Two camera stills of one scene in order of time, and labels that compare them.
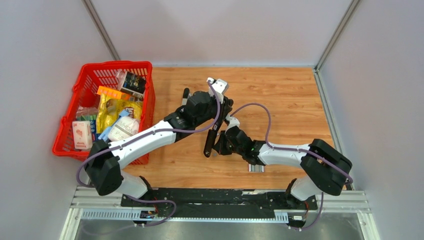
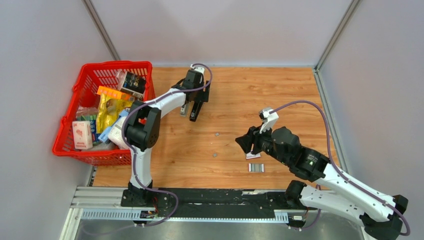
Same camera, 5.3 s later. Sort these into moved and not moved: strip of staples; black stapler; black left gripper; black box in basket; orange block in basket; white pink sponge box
Moved: black stapler; black left gripper
Not moved: strip of staples; orange block in basket; black box in basket; white pink sponge box
